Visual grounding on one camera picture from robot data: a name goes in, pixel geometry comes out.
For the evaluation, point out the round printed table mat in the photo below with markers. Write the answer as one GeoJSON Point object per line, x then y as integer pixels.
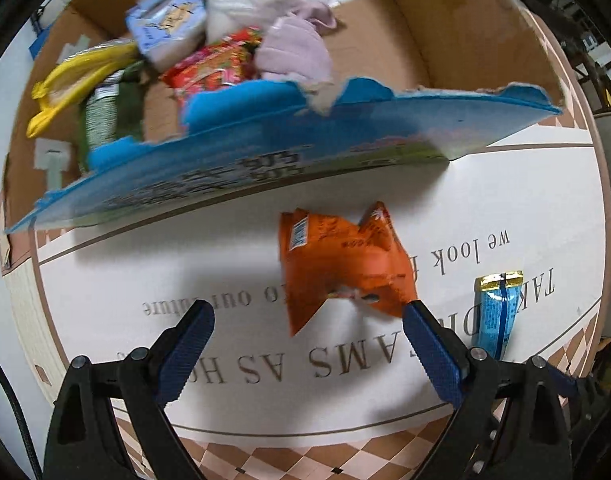
{"type": "Point", "coordinates": [307, 375]}

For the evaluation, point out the lilac sock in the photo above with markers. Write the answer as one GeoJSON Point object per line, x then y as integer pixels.
{"type": "Point", "coordinates": [293, 48]}

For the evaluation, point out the green striped towel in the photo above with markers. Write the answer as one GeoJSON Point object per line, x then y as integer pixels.
{"type": "Point", "coordinates": [114, 109]}

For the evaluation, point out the red patterned snack bag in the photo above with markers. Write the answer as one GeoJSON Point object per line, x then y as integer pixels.
{"type": "Point", "coordinates": [224, 63]}

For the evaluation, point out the orange snack bag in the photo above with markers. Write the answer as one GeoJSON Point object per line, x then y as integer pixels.
{"type": "Point", "coordinates": [326, 257]}

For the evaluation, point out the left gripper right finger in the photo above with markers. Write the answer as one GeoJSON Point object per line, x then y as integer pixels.
{"type": "Point", "coordinates": [507, 423]}

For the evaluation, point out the blue foil snack bar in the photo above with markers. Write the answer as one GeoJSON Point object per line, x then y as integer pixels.
{"type": "Point", "coordinates": [498, 297]}

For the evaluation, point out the blue wet wipes pack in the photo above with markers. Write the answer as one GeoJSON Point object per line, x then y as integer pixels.
{"type": "Point", "coordinates": [167, 31]}

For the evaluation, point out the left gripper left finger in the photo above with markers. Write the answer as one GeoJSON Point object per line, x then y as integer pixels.
{"type": "Point", "coordinates": [84, 440]}

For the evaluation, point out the blue green cardboard box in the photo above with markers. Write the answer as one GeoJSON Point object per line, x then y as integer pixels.
{"type": "Point", "coordinates": [413, 79]}

